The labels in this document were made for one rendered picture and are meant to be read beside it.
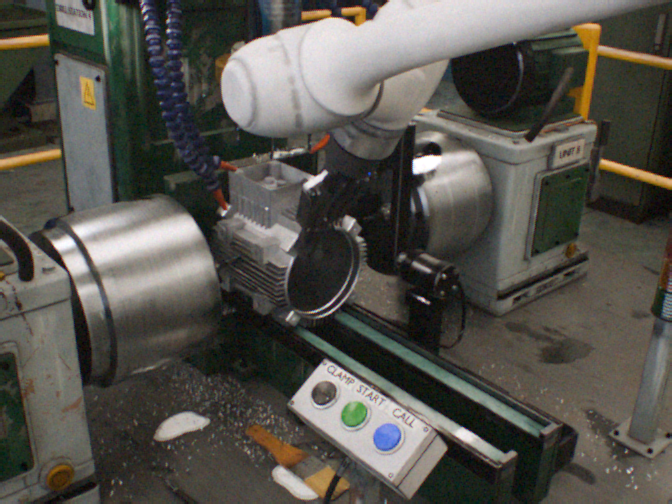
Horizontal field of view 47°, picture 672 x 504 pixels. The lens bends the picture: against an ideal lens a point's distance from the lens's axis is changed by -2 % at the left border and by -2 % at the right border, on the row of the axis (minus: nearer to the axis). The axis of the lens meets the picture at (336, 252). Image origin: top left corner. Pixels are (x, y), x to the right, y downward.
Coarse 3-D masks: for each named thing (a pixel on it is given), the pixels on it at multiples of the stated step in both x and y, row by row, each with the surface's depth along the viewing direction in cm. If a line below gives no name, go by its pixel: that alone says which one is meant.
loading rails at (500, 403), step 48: (240, 336) 137; (288, 336) 125; (336, 336) 133; (384, 336) 127; (288, 384) 129; (384, 384) 114; (432, 384) 117; (480, 384) 114; (480, 432) 112; (528, 432) 105; (432, 480) 107; (480, 480) 99; (528, 480) 107
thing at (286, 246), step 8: (232, 208) 131; (224, 216) 131; (232, 216) 132; (344, 224) 127; (352, 224) 126; (352, 232) 126; (288, 240) 119; (296, 240) 119; (280, 248) 119; (288, 248) 118; (352, 296) 132; (288, 312) 124; (288, 320) 123; (296, 320) 125
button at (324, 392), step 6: (318, 384) 87; (324, 384) 86; (330, 384) 86; (312, 390) 87; (318, 390) 86; (324, 390) 86; (330, 390) 85; (336, 390) 86; (312, 396) 86; (318, 396) 86; (324, 396) 85; (330, 396) 85; (318, 402) 85; (324, 402) 85; (330, 402) 85
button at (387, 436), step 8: (384, 424) 80; (392, 424) 80; (376, 432) 80; (384, 432) 79; (392, 432) 79; (400, 432) 79; (376, 440) 79; (384, 440) 79; (392, 440) 78; (400, 440) 79; (384, 448) 78; (392, 448) 78
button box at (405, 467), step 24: (312, 384) 88; (336, 384) 86; (360, 384) 85; (312, 408) 86; (336, 408) 85; (384, 408) 82; (336, 432) 83; (360, 432) 81; (408, 432) 79; (432, 432) 78; (360, 456) 80; (384, 456) 78; (408, 456) 77; (432, 456) 80; (384, 480) 79; (408, 480) 78
